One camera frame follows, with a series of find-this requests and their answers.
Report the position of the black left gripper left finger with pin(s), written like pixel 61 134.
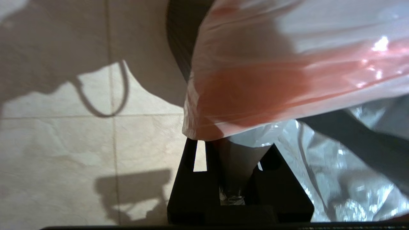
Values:
pixel 191 191

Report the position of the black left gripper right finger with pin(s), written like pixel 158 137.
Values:
pixel 281 198

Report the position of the new white red-print plastic bag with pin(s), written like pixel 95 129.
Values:
pixel 271 64

